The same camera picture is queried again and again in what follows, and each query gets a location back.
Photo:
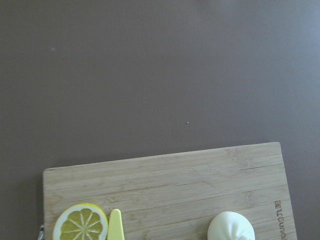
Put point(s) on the bamboo cutting board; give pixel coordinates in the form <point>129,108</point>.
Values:
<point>176,196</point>

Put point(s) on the lemon slice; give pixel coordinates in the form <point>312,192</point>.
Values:
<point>83,221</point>

